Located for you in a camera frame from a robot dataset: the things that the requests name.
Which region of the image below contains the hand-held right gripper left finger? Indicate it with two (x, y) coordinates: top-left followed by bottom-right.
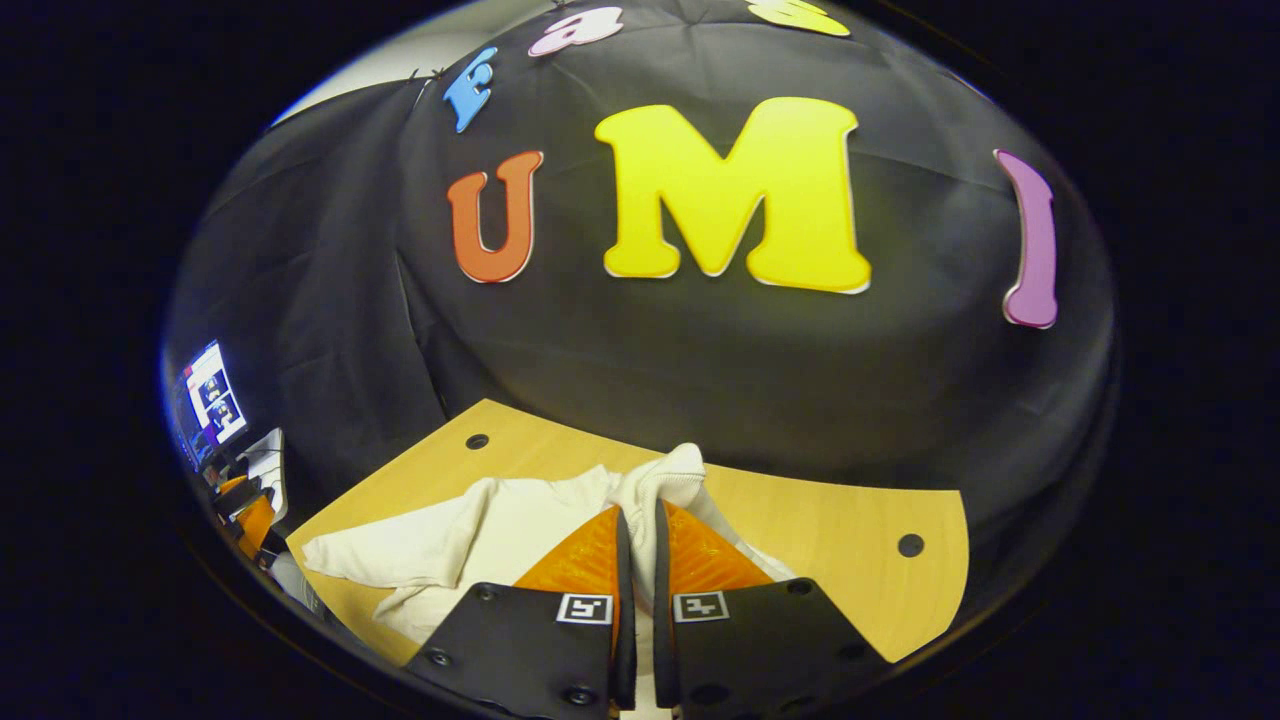
(405, 505), (638, 716)

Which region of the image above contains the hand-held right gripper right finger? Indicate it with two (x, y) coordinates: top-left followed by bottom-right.
(653, 498), (891, 716)

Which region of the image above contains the cream white garment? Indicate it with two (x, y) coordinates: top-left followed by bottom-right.
(300, 443), (801, 646)

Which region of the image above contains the white desk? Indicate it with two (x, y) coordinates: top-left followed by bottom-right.
(240, 428), (291, 523)

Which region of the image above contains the computer monitor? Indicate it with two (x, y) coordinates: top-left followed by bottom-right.
(175, 340), (251, 471)

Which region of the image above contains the black backdrop cloth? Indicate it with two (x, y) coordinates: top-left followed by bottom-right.
(165, 0), (1116, 561)

